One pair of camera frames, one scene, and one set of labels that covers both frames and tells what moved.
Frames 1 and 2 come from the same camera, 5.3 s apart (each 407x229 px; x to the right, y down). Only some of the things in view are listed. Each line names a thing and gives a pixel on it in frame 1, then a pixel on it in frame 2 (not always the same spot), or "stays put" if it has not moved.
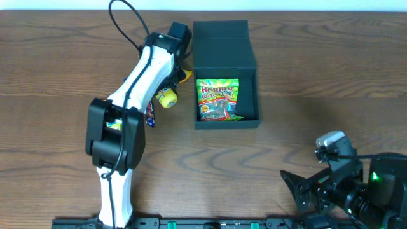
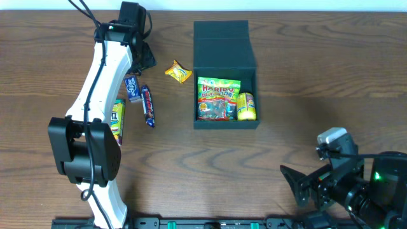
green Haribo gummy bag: (217, 99) stays put
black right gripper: (309, 191) stays put
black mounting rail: (220, 223) stays put
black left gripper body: (173, 84) to (145, 58)
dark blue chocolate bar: (150, 119) stays put
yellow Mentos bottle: (167, 97) to (245, 107)
